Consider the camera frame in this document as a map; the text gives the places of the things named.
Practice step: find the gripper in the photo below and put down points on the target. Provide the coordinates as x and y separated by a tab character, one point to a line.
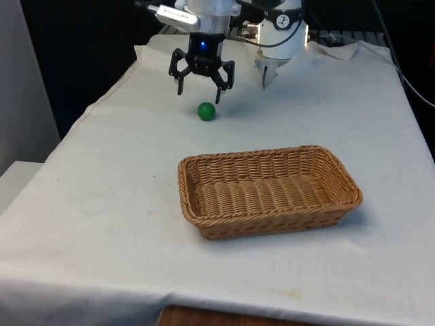
204	56

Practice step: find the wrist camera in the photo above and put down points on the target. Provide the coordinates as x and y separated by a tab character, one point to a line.
176	16

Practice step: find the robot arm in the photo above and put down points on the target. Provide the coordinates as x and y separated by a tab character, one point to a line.
282	30

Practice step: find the green ball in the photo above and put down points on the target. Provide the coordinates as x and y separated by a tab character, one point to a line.
206	111

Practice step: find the wicker basket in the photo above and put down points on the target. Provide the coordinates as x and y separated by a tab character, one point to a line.
268	200

